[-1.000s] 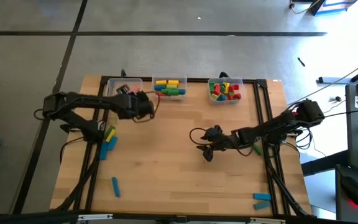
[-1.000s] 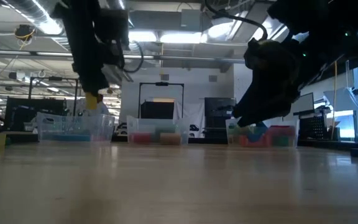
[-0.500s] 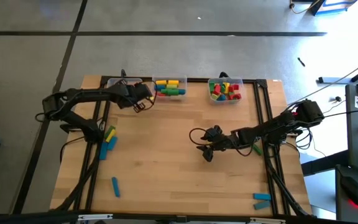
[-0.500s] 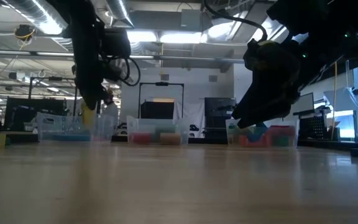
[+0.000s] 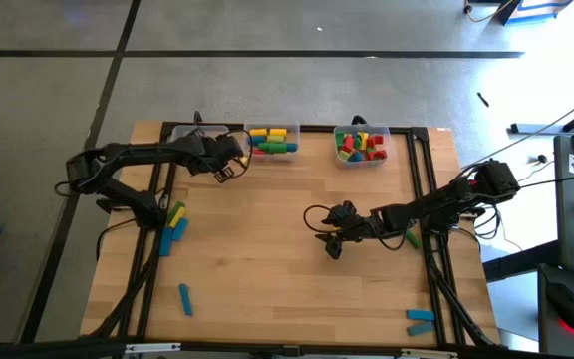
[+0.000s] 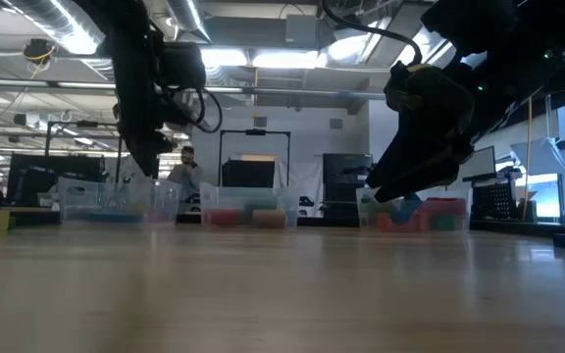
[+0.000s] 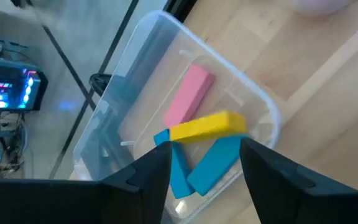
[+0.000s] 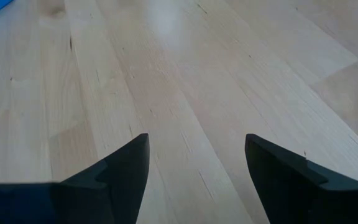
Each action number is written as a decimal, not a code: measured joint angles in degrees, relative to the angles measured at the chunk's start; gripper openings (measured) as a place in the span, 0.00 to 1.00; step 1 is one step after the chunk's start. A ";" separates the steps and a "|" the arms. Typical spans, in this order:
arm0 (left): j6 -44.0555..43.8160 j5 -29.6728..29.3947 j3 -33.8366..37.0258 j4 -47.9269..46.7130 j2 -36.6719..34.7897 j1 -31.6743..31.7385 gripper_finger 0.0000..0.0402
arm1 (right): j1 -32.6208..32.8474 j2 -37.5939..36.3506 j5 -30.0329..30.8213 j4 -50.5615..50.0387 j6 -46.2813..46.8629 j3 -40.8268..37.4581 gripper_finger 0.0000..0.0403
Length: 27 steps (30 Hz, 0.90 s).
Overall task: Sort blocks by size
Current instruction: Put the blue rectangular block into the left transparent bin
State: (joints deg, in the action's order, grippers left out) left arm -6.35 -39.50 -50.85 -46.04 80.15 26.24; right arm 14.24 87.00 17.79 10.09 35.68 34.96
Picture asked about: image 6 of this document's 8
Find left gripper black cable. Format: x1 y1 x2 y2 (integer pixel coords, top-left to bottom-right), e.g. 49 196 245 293
156 83 224 135

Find grey ceiling box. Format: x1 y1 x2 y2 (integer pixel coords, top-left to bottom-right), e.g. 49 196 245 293
283 13 325 49

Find black gantry frame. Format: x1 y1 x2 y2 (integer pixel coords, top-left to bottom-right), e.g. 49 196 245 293
43 120 124 185
217 128 292 189

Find white board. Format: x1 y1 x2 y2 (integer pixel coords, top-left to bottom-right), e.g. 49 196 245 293
460 144 498 183

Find black cabinet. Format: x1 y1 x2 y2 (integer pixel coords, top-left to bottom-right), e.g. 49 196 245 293
321 152 379 220

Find blue arch block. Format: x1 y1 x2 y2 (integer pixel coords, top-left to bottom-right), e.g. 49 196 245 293
390 192 425 225

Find yellow cylinder block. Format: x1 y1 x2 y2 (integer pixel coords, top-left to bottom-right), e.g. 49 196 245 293
251 209 288 230

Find long grey ceiling pipe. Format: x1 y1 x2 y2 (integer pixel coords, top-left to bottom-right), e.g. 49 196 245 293
0 76 387 104

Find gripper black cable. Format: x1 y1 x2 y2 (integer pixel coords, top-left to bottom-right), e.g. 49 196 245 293
156 83 224 135
320 0 425 69

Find green cylinder block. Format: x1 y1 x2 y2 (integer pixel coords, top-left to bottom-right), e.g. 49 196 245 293
243 195 280 216

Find ceiling light panel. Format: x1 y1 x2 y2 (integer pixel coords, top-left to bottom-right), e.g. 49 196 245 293
250 48 321 71
198 46 250 69

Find lime block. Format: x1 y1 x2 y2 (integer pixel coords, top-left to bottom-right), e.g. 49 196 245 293
360 197 388 218

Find black screen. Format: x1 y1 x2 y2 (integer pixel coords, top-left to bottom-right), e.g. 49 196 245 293
220 157 278 190

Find clear plastic bin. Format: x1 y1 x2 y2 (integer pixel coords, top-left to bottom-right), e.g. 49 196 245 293
58 176 183 225
355 184 476 233
199 181 300 229

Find white printed sheet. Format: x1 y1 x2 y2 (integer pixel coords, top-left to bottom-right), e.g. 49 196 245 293
104 155 162 198

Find red cylinder block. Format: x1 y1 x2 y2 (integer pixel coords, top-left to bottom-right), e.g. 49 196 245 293
204 209 243 228

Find white hanging cloth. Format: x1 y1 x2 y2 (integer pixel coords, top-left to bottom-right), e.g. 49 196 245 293
508 135 565 177

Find black monitor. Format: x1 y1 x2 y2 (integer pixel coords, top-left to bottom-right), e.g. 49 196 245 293
6 152 109 207

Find black pegboard cart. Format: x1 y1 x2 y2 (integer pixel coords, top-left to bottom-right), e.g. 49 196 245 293
470 166 539 234

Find shiny round duct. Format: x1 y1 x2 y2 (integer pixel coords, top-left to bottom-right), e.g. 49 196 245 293
166 0 213 45

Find yellow power cable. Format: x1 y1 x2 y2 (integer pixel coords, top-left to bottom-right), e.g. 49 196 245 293
522 96 536 223

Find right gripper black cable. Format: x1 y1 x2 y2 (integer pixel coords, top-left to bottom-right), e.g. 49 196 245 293
320 0 425 69

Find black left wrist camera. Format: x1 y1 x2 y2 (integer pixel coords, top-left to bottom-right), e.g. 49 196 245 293
161 40 208 91

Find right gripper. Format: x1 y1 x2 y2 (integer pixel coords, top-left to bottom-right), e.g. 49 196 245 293
365 62 476 204

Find person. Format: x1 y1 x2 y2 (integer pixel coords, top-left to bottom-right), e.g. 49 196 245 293
166 144 205 204

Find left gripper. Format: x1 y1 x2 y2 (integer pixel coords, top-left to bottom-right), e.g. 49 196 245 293
110 27 175 178

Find red round-notch block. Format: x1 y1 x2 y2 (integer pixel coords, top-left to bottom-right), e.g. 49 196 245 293
422 197 468 218

